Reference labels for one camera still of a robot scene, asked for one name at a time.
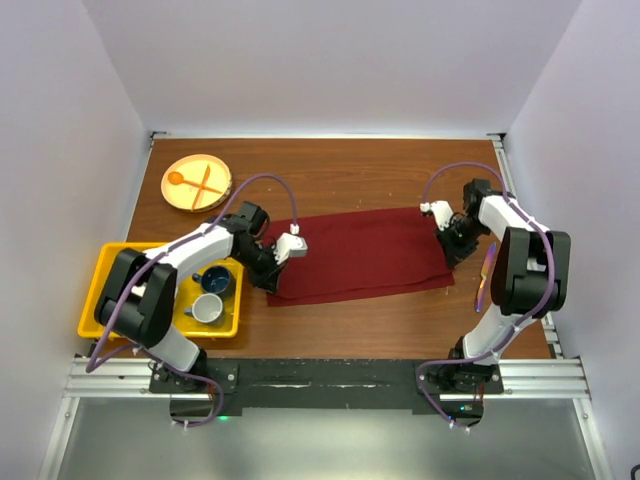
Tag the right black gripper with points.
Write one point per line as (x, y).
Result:
(453, 254)

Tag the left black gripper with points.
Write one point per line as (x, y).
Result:
(268, 278)

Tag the dark red cloth napkin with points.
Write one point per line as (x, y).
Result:
(361, 255)

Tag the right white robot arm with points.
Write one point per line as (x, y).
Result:
(529, 280)

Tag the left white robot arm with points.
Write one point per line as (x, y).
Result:
(137, 300)

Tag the dark blue mug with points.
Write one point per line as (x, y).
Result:
(217, 280)

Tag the yellow plastic bin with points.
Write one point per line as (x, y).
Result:
(188, 292)

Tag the grey white mug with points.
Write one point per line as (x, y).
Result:
(207, 309)

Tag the orange round plate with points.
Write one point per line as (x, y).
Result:
(192, 168)

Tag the orange plastic fork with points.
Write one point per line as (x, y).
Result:
(201, 187)

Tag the orange plastic spoon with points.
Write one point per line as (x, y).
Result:
(176, 178)

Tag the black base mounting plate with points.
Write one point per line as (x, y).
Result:
(235, 385)

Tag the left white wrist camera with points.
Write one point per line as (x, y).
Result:
(290, 245)

